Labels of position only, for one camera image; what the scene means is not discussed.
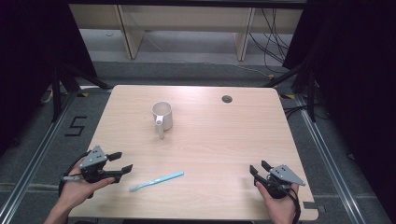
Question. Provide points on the white cup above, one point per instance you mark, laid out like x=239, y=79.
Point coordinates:
x=163, y=115

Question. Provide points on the yellow black floor tape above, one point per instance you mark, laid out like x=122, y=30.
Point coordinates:
x=82, y=94
x=271, y=76
x=288, y=96

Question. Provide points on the light blue toothbrush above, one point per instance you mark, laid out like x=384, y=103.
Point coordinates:
x=155, y=181

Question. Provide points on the grey tape strip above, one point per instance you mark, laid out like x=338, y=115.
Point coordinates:
x=309, y=205

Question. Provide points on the black metal stand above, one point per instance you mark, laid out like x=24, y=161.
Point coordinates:
x=56, y=93
x=311, y=93

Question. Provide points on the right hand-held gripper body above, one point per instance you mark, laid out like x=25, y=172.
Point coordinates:
x=280, y=179

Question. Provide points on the person's left hand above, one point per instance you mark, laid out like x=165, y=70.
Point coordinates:
x=74, y=189

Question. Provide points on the person's right hand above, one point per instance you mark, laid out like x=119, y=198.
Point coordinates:
x=280, y=208

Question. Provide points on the black curtain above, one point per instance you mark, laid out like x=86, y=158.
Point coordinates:
x=358, y=77
x=31, y=62

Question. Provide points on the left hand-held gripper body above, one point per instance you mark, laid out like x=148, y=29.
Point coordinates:
x=93, y=160

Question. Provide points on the metal floor rail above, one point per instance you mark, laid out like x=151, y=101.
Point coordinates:
x=330, y=161
x=34, y=161

